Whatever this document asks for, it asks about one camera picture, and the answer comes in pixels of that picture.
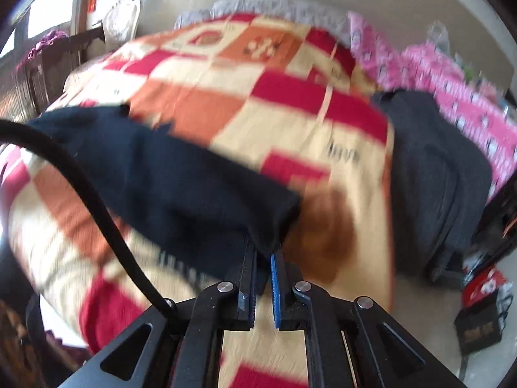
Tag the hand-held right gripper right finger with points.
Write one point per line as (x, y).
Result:
(278, 291)

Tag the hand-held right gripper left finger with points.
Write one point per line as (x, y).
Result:
(246, 287)

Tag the black pants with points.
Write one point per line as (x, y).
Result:
(181, 186)

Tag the red orange checked blanket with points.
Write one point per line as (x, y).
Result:
(282, 101)

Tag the dark grey garment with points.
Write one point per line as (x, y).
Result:
(428, 169)

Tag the black bag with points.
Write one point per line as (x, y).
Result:
(478, 325)

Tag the red packet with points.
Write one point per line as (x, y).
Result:
(482, 285)

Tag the pink printed quilt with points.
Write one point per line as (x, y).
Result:
(444, 85)

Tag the small grey floral pillow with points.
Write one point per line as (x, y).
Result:
(192, 18)

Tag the large grey floral pillow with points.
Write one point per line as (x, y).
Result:
(282, 10)

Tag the dark wooden desk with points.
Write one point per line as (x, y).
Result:
(52, 68)

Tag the white ornate chair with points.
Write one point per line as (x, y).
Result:
(121, 18)

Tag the clear plastic bag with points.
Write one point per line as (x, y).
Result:
(438, 34)

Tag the purple cloth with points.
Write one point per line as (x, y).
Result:
(48, 40)

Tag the wooden framed window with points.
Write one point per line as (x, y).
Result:
(44, 12)

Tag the red paper wall sign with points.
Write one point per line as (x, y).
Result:
(92, 2)

